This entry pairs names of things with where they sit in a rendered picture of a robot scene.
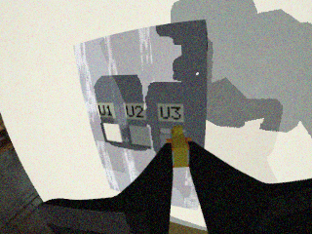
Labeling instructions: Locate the grey metal rail plate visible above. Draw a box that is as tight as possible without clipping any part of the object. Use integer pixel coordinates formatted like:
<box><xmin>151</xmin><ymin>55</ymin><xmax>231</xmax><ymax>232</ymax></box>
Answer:
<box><xmin>73</xmin><ymin>19</ymin><xmax>208</xmax><ymax>211</ymax></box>

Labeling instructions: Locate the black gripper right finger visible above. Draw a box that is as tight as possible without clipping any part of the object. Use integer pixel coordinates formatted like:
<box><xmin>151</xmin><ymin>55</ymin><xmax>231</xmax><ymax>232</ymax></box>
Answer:
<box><xmin>188</xmin><ymin>140</ymin><xmax>312</xmax><ymax>234</ymax></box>

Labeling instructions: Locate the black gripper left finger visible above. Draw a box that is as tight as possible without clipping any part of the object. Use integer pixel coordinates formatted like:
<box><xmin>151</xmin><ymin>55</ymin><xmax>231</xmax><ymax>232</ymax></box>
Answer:
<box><xmin>38</xmin><ymin>143</ymin><xmax>173</xmax><ymax>234</ymax></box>

